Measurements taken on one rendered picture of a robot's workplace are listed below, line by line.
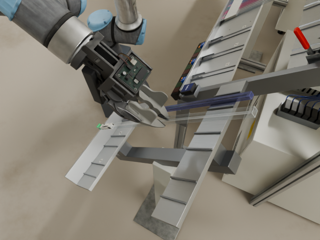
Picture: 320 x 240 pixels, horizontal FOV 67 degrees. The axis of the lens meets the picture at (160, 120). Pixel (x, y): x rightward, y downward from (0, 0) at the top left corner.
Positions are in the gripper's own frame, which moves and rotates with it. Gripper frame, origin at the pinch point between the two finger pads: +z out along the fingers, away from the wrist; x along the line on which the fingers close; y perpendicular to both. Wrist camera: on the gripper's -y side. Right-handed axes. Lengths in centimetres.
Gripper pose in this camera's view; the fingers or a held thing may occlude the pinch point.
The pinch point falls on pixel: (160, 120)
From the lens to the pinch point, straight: 51.2
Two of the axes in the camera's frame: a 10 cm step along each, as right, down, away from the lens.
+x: 4.6, -7.7, 4.4
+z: 7.4, 6.0, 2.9
